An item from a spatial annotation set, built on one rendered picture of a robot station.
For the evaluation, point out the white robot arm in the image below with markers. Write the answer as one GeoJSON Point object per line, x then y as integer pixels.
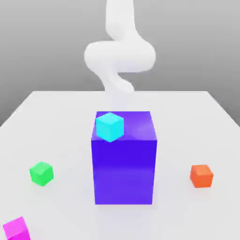
{"type": "Point", "coordinates": [120, 56]}

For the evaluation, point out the small orange cube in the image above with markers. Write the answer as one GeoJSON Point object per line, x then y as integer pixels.
{"type": "Point", "coordinates": [201, 176]}

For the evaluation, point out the small green cube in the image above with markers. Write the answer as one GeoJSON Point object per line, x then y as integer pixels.
{"type": "Point", "coordinates": [41, 174]}

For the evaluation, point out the small magenta cube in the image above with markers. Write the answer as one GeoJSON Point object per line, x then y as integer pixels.
{"type": "Point", "coordinates": [16, 229]}

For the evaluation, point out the large purple box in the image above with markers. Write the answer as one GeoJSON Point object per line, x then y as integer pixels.
{"type": "Point", "coordinates": [123, 168]}

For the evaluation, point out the small cyan cube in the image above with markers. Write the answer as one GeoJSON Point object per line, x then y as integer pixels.
{"type": "Point", "coordinates": [109, 127]}

